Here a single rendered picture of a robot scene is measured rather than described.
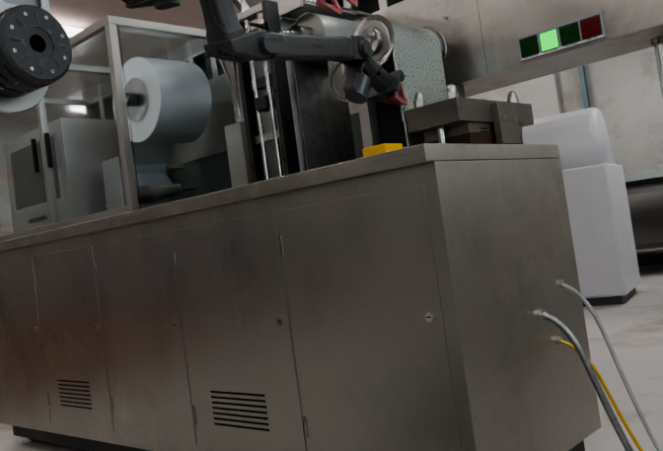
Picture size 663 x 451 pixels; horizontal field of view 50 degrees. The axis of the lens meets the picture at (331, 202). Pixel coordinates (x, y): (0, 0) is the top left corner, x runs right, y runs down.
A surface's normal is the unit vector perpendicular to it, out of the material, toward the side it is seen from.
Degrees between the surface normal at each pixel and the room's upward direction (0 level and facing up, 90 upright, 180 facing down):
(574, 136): 80
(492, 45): 90
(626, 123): 90
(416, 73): 90
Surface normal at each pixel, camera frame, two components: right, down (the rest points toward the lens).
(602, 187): -0.51, 0.03
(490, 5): -0.68, 0.06
